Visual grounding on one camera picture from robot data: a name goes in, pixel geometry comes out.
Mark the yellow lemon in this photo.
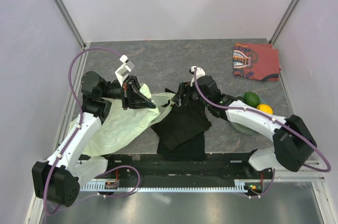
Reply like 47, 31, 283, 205
256, 104, 274, 115

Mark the black folded cloth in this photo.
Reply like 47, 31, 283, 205
151, 101, 211, 161

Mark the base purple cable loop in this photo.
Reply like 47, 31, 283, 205
97, 164, 143, 199

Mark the green lime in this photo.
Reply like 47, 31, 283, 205
243, 91, 261, 108

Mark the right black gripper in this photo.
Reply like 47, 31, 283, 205
171, 81, 210, 107

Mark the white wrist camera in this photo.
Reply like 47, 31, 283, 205
115, 55, 135, 86
187, 66, 206, 87

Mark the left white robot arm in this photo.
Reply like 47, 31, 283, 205
32, 71, 156, 207

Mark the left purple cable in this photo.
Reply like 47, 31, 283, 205
43, 46, 125, 217

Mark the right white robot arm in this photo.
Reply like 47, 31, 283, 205
172, 76, 317, 179

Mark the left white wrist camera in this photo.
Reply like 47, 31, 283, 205
115, 55, 135, 86

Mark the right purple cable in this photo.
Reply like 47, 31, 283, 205
192, 68, 332, 173

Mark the light green plastic bag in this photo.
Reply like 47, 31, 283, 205
82, 83, 175, 156

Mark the red printed t-shirt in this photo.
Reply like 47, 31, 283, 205
232, 43, 281, 82

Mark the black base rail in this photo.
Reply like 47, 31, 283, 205
79, 152, 275, 182

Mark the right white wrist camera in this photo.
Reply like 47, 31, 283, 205
187, 66, 206, 87

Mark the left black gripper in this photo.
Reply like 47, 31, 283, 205
100, 74, 156, 110

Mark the grey-green round plate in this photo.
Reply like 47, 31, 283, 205
230, 94, 258, 135

